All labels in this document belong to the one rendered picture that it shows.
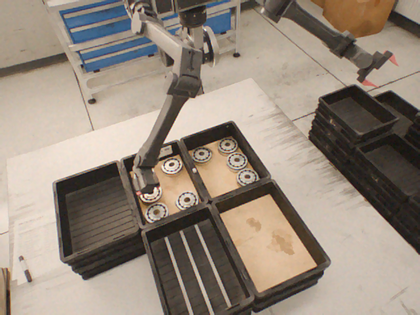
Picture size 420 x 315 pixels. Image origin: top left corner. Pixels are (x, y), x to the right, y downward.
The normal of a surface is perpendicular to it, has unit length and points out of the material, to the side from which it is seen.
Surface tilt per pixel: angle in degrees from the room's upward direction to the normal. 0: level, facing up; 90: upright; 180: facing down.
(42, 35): 90
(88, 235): 0
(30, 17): 90
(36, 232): 0
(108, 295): 0
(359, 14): 89
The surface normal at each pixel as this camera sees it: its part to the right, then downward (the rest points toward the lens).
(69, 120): -0.07, -0.62
